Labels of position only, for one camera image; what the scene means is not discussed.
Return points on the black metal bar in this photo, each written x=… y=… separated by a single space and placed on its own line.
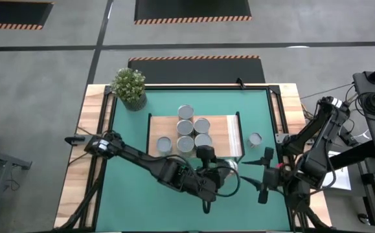
x=355 y=155

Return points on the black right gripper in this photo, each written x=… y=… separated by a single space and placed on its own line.
x=270 y=179

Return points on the tin can red orange label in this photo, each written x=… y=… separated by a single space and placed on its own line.
x=185 y=127

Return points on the tin can yellow red label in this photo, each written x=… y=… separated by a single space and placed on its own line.
x=186 y=111

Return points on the potted green plant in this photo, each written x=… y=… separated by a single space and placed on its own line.
x=129 y=84

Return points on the black floor mat hazard stripes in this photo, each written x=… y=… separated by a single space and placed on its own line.
x=190 y=71
x=12 y=13
x=190 y=9

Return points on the plain grey tin can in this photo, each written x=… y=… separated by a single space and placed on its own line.
x=202 y=125

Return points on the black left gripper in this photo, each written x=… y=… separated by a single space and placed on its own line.
x=211 y=181

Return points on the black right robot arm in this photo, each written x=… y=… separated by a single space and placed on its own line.
x=316 y=158

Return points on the white-lidded tin can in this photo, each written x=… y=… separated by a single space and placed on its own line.
x=232 y=165

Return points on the black computer mouse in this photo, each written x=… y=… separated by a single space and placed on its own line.
x=363 y=219

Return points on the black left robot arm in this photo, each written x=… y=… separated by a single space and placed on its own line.
x=148 y=161

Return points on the tin can green yellow label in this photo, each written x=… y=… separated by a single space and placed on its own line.
x=185 y=143

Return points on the white paper sheet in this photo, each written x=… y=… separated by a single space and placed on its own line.
x=342 y=178

